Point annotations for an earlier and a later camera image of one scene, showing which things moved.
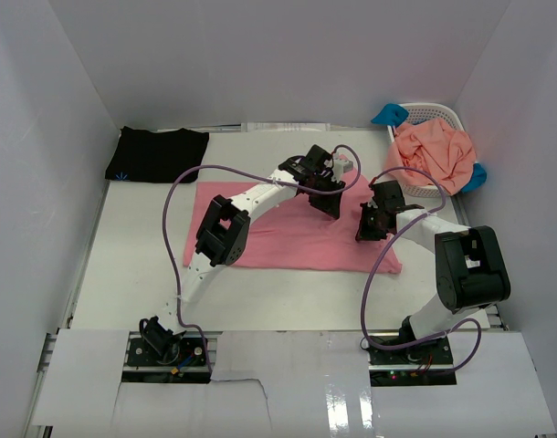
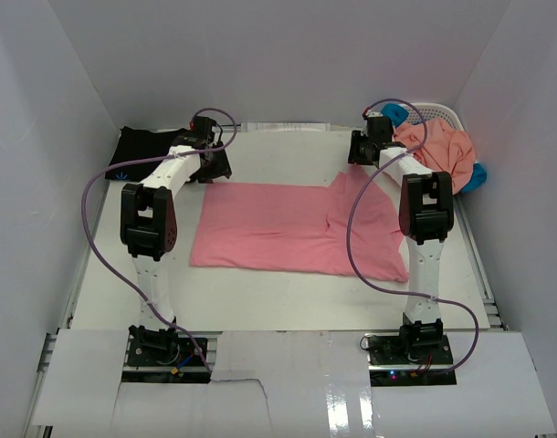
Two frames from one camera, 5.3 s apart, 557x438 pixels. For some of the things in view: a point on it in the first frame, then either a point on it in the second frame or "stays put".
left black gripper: (331, 205) → (221, 169)
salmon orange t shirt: (431, 144) stays put
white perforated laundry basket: (418, 112) stays put
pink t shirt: (303, 233) stays put
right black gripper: (365, 234) → (357, 139)
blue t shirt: (394, 115) stays put
